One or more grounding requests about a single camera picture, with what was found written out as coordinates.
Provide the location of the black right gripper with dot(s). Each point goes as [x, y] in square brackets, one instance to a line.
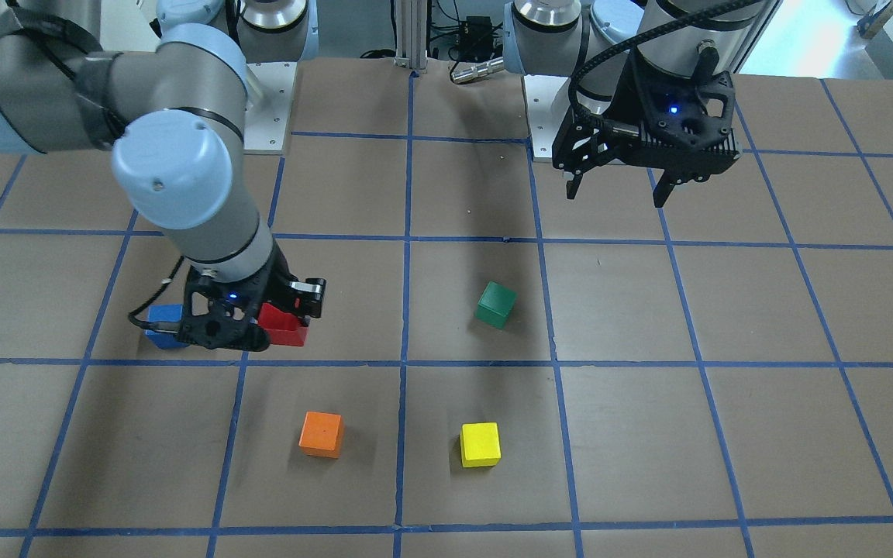
[277, 284]

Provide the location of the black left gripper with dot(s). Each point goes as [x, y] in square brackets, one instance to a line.
[615, 103]

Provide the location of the red wooden block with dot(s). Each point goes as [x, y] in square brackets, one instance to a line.
[283, 329]

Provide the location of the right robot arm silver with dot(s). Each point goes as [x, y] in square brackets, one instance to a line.
[173, 121]

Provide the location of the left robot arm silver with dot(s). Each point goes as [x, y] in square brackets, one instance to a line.
[554, 37]

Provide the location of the blue wooden block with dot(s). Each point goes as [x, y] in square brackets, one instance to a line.
[164, 313]

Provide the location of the orange wooden block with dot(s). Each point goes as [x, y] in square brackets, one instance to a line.
[322, 435]

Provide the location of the green wooden block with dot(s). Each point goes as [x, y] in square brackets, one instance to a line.
[495, 305]

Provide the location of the yellow wooden block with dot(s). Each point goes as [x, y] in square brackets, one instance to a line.
[480, 444]

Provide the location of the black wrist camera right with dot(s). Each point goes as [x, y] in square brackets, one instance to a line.
[219, 314]

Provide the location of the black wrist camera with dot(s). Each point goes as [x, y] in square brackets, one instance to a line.
[686, 123]
[219, 314]

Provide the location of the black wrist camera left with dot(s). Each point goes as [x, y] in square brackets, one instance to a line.
[686, 123]

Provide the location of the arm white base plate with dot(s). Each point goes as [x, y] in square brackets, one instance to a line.
[271, 87]
[546, 105]

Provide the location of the aluminium frame post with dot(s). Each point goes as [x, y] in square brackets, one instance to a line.
[411, 27]

